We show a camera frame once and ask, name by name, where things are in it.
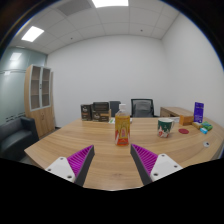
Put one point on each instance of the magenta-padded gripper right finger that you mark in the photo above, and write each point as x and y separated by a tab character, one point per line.
151	161

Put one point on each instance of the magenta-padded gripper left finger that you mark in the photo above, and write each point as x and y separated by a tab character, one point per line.
71	162

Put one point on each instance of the green patterned mug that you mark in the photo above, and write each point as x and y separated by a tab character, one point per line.
164	128

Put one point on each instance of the flat round red coaster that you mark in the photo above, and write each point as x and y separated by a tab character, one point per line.
183	131

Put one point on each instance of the orange drink bottle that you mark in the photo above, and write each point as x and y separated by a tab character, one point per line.
122	127

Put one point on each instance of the dark brown box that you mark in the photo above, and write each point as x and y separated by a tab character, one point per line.
86	112

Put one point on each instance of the orange-brown box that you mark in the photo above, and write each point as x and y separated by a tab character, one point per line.
186	119

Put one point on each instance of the black mesh office chair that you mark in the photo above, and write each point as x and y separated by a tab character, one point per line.
142	108

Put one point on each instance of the light wooden side desk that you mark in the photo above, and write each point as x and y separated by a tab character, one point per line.
175	111

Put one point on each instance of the black box in cardboard tray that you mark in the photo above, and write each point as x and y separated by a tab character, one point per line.
101	112

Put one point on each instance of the small blue packet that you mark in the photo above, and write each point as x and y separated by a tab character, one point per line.
203	130

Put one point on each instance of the black leather sofa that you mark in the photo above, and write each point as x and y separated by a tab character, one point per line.
16	137

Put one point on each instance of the dark grey office chair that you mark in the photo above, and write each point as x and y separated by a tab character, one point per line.
114	107

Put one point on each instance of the green packet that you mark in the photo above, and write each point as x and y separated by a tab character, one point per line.
207	125

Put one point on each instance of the purple standing box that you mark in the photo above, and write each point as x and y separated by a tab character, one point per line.
198	112

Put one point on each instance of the wooden glass-door cabinet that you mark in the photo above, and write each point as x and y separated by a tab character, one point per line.
39	97

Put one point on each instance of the square ceiling light panel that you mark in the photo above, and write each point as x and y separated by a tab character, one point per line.
110	3
32	33

